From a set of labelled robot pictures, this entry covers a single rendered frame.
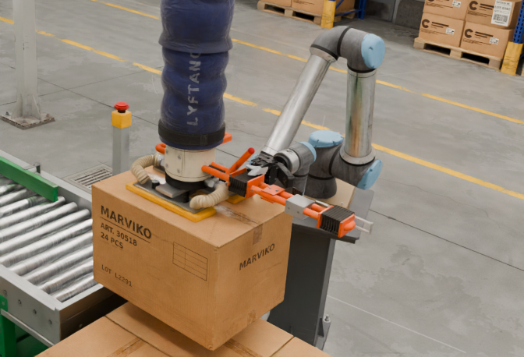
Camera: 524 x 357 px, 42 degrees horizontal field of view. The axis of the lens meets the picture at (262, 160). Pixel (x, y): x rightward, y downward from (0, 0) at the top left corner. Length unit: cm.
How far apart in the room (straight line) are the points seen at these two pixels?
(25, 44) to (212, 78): 366
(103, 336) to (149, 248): 42
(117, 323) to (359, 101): 124
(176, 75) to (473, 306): 247
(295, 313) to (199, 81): 153
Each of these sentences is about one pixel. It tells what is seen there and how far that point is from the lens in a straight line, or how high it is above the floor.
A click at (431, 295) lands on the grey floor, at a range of 407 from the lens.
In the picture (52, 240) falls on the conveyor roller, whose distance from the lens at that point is 316.
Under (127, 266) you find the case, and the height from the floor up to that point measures 81.
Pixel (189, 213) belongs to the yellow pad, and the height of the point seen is 109.
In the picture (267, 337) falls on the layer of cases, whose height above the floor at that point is 54.
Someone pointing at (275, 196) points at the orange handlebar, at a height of 121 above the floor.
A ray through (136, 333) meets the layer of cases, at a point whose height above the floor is 54.
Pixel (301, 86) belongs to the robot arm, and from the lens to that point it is 257.
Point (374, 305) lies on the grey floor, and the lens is 386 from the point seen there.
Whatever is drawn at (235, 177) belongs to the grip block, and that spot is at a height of 122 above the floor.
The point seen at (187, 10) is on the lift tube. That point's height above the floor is 173.
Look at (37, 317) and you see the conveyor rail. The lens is 276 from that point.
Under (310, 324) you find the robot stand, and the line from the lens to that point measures 336.
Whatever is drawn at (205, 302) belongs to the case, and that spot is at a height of 85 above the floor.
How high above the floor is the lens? 216
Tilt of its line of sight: 24 degrees down
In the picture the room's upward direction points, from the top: 6 degrees clockwise
